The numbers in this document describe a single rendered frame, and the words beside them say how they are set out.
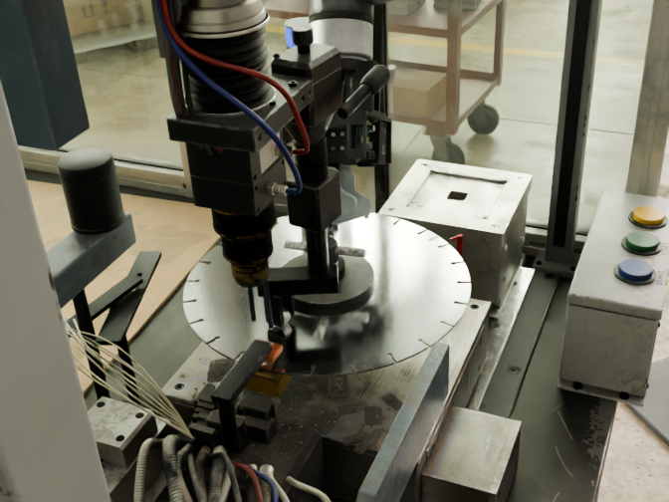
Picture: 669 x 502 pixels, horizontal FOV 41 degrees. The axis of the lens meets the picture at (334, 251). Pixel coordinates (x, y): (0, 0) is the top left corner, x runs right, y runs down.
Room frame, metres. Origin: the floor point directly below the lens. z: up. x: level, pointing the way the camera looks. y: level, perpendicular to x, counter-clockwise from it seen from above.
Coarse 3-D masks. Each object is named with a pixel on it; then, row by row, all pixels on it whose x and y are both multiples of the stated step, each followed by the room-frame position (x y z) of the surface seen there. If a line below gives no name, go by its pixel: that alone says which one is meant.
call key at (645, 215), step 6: (636, 210) 1.04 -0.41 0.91; (642, 210) 1.04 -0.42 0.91; (648, 210) 1.04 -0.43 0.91; (654, 210) 1.04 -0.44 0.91; (660, 210) 1.03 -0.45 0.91; (636, 216) 1.02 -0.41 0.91; (642, 216) 1.02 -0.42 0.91; (648, 216) 1.02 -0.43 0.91; (654, 216) 1.02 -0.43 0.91; (660, 216) 1.02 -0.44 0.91; (642, 222) 1.01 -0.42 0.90; (648, 222) 1.01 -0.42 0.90; (654, 222) 1.01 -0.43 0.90; (660, 222) 1.01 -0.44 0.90
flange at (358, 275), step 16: (304, 256) 0.89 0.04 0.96; (352, 256) 0.88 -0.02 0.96; (352, 272) 0.85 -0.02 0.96; (368, 272) 0.85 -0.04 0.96; (352, 288) 0.82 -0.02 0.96; (368, 288) 0.82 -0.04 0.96; (304, 304) 0.80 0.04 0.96; (320, 304) 0.79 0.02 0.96; (336, 304) 0.79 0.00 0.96; (352, 304) 0.80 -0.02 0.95
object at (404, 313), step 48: (336, 240) 0.94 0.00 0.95; (384, 240) 0.93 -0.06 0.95; (432, 240) 0.92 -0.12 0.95; (192, 288) 0.85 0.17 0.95; (240, 288) 0.84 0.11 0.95; (384, 288) 0.83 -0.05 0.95; (432, 288) 0.82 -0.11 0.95; (240, 336) 0.75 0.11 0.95; (288, 336) 0.75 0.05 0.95; (336, 336) 0.74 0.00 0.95; (384, 336) 0.74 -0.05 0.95; (432, 336) 0.73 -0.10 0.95
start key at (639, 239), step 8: (632, 232) 0.98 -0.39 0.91; (640, 232) 0.98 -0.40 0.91; (648, 232) 0.98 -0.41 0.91; (632, 240) 0.96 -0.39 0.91; (640, 240) 0.96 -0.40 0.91; (648, 240) 0.96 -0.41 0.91; (656, 240) 0.96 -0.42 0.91; (632, 248) 0.95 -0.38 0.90; (640, 248) 0.95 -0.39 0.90; (648, 248) 0.95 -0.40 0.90; (656, 248) 0.95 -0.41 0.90
